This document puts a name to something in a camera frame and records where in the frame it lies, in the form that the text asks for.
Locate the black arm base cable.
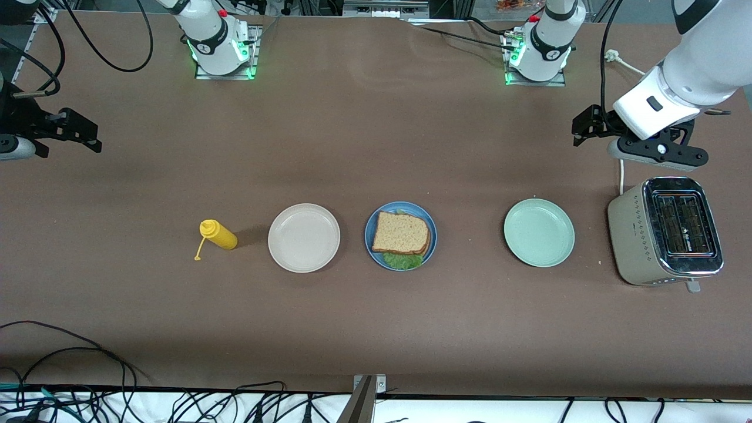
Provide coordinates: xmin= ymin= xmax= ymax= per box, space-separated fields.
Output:
xmin=405 ymin=16 xmax=518 ymax=52

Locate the pale green plate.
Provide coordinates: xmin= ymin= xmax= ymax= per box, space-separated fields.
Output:
xmin=503 ymin=199 xmax=575 ymax=268

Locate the white toaster power cord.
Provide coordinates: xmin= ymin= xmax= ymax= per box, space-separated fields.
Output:
xmin=605 ymin=50 xmax=647 ymax=196

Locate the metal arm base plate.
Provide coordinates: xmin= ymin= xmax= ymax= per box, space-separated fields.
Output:
xmin=195 ymin=23 xmax=263 ymax=80
xmin=502 ymin=32 xmax=568 ymax=88

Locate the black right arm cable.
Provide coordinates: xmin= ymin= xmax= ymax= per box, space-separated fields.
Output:
xmin=0 ymin=0 xmax=155 ymax=98

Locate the yellow mustard squeeze bottle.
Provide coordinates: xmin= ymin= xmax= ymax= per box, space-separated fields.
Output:
xmin=194 ymin=219 xmax=239 ymax=261

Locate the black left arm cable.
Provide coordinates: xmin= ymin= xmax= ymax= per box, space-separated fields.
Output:
xmin=599 ymin=0 xmax=625 ymax=121

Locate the metal mount bracket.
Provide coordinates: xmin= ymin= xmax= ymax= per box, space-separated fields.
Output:
xmin=338 ymin=374 xmax=388 ymax=423

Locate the beige and chrome toaster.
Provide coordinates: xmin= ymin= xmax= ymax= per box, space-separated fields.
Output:
xmin=607 ymin=176 xmax=724 ymax=293

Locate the green lettuce leaf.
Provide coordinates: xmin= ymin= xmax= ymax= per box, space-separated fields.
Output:
xmin=382 ymin=208 xmax=425 ymax=271

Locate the aluminium table frame rail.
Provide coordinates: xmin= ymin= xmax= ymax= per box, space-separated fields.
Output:
xmin=12 ymin=9 xmax=59 ymax=83

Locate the blue plate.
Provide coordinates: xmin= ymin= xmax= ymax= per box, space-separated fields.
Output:
xmin=364 ymin=202 xmax=438 ymax=271

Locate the beige plate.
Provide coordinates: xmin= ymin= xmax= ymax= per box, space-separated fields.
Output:
xmin=268 ymin=203 xmax=341 ymax=274

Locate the grey metal background frame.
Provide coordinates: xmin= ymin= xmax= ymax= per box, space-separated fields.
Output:
xmin=343 ymin=0 xmax=429 ymax=18

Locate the black loose cable loop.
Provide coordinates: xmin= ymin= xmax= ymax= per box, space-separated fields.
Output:
xmin=0 ymin=320 xmax=139 ymax=423
xmin=0 ymin=347 xmax=150 ymax=423

